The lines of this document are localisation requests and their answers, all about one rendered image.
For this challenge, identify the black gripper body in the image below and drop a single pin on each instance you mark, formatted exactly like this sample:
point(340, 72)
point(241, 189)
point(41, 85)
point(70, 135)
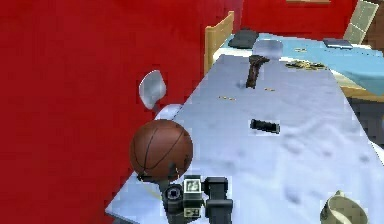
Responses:
point(173, 195)

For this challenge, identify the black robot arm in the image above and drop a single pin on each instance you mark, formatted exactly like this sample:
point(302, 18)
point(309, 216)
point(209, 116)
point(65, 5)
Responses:
point(218, 200)

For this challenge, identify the wooden bed with blue sheet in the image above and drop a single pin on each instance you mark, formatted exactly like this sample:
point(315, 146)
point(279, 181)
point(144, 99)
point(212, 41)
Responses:
point(353, 63)

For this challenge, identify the brown basketball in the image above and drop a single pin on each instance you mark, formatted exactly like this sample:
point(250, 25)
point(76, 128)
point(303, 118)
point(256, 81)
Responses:
point(160, 150)

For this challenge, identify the white table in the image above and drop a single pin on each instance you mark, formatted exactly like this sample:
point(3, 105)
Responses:
point(266, 160)

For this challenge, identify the yellow pencil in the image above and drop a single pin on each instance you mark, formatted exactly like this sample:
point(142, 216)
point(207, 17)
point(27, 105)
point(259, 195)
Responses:
point(226, 98)

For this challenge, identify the black remote control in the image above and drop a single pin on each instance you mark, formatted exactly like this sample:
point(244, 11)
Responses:
point(265, 126)

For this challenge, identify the dark brown statue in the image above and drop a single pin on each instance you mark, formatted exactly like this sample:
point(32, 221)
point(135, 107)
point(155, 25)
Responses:
point(254, 71)

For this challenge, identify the beige mug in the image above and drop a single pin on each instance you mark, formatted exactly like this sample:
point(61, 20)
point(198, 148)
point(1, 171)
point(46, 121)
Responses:
point(340, 210)

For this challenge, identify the dark grey pillow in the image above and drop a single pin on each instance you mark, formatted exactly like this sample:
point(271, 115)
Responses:
point(243, 38)

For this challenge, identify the brass key bunch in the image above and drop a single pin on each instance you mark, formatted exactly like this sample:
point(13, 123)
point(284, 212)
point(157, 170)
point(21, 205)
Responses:
point(305, 65)

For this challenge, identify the dark blue book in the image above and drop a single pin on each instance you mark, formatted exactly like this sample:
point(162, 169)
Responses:
point(337, 43)

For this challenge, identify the pale green window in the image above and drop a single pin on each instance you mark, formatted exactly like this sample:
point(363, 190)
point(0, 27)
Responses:
point(361, 21)

